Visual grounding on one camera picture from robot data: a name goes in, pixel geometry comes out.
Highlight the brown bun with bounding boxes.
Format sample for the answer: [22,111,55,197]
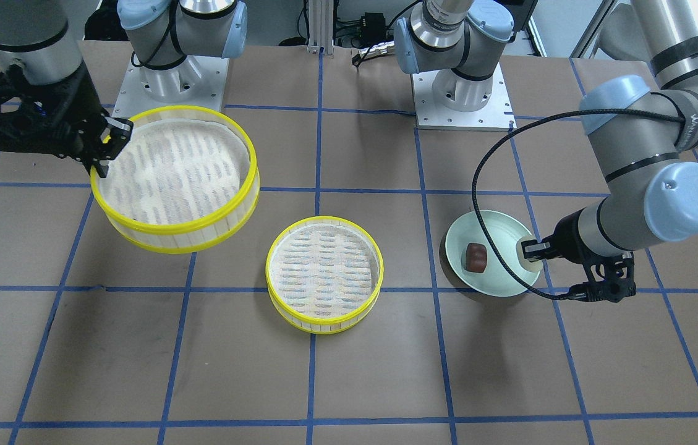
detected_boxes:
[464,242,489,274]

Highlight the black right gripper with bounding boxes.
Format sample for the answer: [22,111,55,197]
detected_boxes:
[0,62,134,178]

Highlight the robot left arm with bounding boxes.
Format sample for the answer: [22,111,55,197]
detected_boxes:
[518,1,698,264]

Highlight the white bun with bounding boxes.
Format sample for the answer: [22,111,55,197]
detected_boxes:
[515,242,543,274]

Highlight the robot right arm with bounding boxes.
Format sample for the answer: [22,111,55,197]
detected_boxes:
[0,1,248,178]

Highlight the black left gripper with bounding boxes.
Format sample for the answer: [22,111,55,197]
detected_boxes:
[519,213,602,265]

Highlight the light green plate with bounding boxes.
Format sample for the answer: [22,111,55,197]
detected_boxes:
[445,210,542,297]

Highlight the yellow steamer layer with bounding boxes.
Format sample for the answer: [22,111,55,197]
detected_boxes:
[266,215,385,334]
[90,105,260,254]

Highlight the aluminium frame post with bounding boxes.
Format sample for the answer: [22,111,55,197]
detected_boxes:
[305,0,335,57]

